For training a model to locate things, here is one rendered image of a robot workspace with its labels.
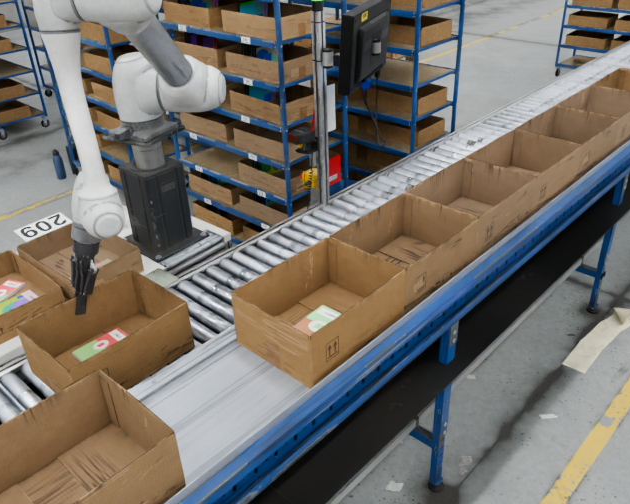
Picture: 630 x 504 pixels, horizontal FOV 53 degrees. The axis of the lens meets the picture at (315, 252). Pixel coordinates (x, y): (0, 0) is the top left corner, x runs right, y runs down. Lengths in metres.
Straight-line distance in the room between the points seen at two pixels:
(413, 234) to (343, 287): 0.39
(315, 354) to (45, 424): 0.62
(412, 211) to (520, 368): 1.19
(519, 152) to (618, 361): 1.11
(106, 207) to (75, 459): 0.63
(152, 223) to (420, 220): 1.00
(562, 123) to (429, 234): 1.17
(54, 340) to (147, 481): 0.82
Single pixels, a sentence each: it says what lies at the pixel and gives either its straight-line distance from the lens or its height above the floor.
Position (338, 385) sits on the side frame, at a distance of 1.59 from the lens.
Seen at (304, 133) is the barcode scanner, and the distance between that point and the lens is 2.63.
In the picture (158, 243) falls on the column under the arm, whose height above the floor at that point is 0.80.
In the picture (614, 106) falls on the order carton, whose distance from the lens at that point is 3.48.
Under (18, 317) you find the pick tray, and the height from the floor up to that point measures 0.81.
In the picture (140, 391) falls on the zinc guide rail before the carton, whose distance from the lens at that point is 1.69.
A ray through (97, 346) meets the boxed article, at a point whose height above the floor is 0.77.
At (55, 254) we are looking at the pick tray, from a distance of 2.65.
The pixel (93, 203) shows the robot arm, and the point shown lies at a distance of 1.75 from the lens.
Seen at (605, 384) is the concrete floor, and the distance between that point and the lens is 3.14.
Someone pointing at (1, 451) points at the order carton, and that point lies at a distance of 1.52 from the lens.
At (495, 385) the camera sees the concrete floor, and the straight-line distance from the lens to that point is 3.00.
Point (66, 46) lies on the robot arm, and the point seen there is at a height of 1.63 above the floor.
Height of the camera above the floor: 2.00
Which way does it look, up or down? 31 degrees down
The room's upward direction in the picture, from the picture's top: 2 degrees counter-clockwise
